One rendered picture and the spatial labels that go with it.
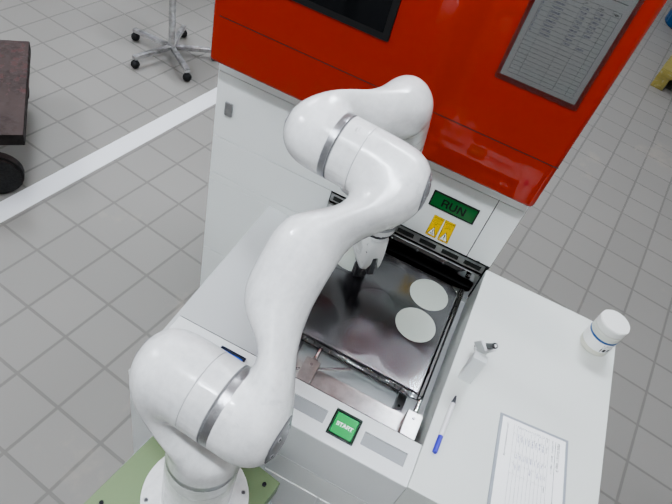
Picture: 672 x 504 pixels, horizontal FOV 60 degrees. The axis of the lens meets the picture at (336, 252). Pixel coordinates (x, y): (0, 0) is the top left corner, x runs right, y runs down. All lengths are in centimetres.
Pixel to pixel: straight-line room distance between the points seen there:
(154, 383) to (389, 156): 43
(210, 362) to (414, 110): 47
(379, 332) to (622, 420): 165
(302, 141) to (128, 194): 210
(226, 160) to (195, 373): 97
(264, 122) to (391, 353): 66
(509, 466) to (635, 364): 189
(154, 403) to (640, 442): 231
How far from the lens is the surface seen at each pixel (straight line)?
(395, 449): 118
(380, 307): 142
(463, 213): 144
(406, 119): 90
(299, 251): 77
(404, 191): 78
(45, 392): 229
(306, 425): 115
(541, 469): 129
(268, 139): 155
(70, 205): 283
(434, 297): 150
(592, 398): 145
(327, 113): 82
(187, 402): 79
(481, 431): 126
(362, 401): 130
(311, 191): 158
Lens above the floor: 198
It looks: 46 degrees down
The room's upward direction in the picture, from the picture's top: 19 degrees clockwise
